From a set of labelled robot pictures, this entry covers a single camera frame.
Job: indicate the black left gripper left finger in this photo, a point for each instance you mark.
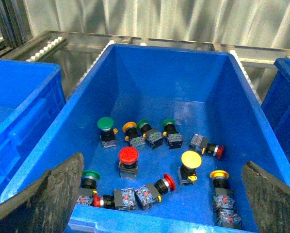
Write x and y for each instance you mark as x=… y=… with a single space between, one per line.
x=46 y=205

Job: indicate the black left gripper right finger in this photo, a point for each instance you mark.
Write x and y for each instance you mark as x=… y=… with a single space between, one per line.
x=269 y=199

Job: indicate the large yellow mushroom button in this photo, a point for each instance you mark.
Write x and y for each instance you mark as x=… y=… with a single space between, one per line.
x=191 y=160

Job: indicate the red mushroom button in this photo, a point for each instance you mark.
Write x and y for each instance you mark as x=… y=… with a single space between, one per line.
x=128 y=163

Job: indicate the blue bin with buttons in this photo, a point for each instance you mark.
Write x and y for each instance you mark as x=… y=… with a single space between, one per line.
x=204 y=92

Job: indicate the contact block front right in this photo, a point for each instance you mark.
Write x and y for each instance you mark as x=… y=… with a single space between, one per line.
x=229 y=218

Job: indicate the green button front left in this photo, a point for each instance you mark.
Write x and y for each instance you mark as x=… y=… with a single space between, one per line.
x=88 y=187

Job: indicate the green button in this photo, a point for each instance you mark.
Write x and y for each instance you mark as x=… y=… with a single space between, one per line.
x=107 y=132
x=152 y=136
x=88 y=187
x=173 y=138

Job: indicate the yellow button front right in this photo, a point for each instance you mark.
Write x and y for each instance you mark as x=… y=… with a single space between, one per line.
x=223 y=197

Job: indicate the green button far left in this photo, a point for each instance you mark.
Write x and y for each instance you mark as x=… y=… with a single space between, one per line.
x=107 y=132

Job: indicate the red button lying centre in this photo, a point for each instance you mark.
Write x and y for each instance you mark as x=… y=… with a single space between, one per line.
x=151 y=193

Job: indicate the blue middle bin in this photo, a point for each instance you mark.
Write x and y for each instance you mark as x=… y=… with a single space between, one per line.
x=276 y=105

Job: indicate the small yellow button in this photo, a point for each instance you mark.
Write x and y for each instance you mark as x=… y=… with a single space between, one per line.
x=132 y=136

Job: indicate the blue bin far left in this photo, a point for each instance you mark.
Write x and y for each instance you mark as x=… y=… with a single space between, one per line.
x=31 y=97

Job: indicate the green button right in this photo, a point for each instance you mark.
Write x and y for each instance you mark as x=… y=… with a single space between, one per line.
x=173 y=138

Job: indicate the green button middle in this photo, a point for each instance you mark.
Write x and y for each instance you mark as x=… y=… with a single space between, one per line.
x=152 y=136

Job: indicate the metal roller rack frame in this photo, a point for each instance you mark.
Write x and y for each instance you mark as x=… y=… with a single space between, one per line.
x=76 y=53

